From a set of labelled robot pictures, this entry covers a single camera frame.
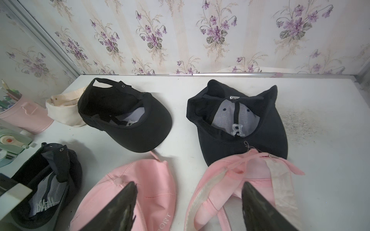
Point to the beige cap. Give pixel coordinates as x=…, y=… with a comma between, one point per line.
x=63, y=108

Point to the pink pen cup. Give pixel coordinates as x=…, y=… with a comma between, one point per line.
x=26, y=114

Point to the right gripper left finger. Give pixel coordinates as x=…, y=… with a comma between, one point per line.
x=118, y=215

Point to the pink cap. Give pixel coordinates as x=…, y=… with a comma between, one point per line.
x=155, y=202
x=216, y=204

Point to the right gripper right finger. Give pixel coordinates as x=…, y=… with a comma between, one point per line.
x=259, y=214

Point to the green tape dispenser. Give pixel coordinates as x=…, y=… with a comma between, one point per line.
x=13, y=143

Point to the dark grey baseball cap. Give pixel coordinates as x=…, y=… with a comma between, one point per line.
x=54, y=174

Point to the black cap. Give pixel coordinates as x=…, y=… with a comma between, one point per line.
x=135, y=120
x=231, y=123

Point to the black cap back right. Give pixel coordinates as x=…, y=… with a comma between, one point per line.
x=231, y=123

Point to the black cap back middle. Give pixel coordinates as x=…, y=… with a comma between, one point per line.
x=135, y=120

